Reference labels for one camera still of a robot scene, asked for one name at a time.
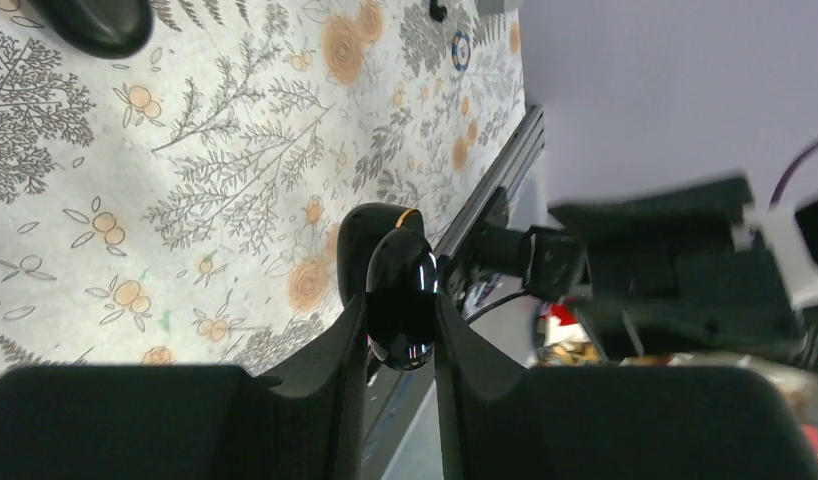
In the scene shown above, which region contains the floral patterned table mat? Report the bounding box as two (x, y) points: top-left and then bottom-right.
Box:
(0, 1), (525, 375)

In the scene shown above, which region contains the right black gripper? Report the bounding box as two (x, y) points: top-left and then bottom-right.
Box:
(548, 175), (807, 360)

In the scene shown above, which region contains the black earbud charging case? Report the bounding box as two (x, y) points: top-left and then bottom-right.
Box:
(336, 202), (425, 306)

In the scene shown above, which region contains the black oval case lid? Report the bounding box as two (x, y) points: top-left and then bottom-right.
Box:
(366, 227), (438, 371)

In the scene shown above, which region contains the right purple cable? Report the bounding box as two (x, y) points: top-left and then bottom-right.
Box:
(768, 132), (818, 210)

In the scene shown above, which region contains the round blue white token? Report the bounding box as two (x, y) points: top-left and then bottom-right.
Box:
(451, 30), (471, 72)

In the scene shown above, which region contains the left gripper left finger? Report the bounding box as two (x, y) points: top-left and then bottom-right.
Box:
(0, 297), (367, 479)

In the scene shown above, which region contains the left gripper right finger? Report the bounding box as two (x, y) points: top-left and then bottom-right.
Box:
(435, 295), (818, 479)

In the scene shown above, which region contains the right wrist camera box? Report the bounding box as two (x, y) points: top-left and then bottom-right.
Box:
(732, 193), (818, 308)

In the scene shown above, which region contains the black earbud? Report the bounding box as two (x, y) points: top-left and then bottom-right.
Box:
(428, 0), (448, 23)

